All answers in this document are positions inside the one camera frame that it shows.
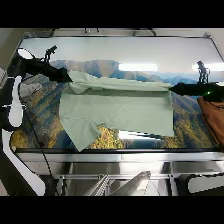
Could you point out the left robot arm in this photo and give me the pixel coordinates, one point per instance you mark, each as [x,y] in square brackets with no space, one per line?
[15,110]

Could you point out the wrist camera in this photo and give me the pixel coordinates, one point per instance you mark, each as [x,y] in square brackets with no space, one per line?
[202,71]
[50,52]

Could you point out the pale green shirt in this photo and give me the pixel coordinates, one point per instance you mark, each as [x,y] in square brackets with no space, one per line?
[116,110]

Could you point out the brown garment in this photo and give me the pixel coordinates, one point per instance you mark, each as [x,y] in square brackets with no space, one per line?
[213,116]

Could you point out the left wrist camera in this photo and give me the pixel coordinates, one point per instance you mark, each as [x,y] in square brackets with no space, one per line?
[50,52]

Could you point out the silver frame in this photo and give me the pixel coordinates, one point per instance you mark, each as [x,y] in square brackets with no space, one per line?
[126,173]

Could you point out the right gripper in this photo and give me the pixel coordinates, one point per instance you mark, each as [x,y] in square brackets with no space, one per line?
[181,89]

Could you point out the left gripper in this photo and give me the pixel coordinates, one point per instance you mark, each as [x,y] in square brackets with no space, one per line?
[60,74]

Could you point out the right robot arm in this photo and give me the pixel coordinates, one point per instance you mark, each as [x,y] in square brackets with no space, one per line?
[206,182]

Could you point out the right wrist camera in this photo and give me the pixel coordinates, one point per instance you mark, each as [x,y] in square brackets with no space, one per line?
[202,71]

